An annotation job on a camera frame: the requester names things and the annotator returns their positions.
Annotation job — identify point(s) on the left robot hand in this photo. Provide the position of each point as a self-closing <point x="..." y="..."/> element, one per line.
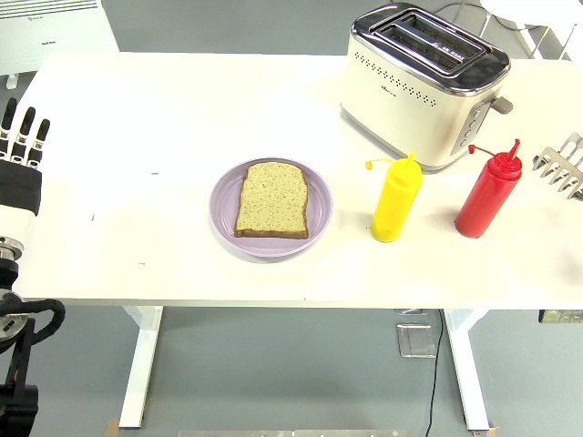
<point x="18" y="186"/>

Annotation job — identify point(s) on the red squeeze bottle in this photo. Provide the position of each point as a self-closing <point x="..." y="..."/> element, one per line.
<point x="485" y="200"/>

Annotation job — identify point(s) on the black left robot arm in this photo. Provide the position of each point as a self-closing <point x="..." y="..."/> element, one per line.
<point x="18" y="409"/>

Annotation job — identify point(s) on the bread slice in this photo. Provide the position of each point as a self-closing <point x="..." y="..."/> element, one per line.
<point x="273" y="200"/>

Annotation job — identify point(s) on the white heater appliance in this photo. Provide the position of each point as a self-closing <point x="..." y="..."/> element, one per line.
<point x="54" y="41"/>

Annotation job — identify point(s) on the white table leg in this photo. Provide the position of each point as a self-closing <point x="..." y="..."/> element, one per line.
<point x="141" y="364"/>
<point x="469" y="364"/>

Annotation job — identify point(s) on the brown cardboard piece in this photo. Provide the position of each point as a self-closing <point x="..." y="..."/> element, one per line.
<point x="112" y="429"/>

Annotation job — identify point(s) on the purple round plate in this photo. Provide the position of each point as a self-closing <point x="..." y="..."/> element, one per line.
<point x="319" y="205"/>

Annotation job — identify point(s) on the yellow squeeze bottle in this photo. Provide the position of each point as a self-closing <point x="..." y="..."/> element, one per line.
<point x="396" y="200"/>

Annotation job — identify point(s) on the cream two-slot toaster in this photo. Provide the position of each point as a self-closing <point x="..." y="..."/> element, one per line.
<point x="410" y="104"/>

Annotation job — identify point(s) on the metal toast rack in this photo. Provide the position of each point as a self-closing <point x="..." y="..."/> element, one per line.
<point x="562" y="170"/>

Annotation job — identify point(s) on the white round background table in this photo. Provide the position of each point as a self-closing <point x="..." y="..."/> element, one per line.
<point x="553" y="41"/>

